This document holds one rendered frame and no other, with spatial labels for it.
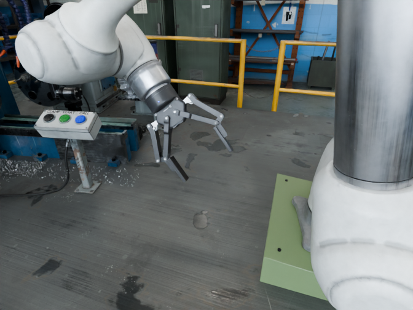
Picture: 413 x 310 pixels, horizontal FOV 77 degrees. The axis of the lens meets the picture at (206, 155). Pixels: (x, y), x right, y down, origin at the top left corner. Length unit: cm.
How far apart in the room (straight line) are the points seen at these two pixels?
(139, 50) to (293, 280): 60
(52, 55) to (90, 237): 50
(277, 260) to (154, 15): 390
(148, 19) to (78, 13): 377
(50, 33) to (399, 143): 50
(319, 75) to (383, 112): 494
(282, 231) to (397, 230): 34
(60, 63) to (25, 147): 85
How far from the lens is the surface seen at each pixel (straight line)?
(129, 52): 61
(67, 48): 51
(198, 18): 395
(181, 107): 62
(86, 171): 96
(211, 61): 395
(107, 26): 50
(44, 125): 89
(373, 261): 38
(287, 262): 62
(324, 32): 566
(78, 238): 83
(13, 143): 134
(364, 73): 33
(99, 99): 167
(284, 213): 73
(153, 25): 424
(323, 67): 525
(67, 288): 73
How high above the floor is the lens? 136
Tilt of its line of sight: 30 degrees down
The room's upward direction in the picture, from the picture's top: straight up
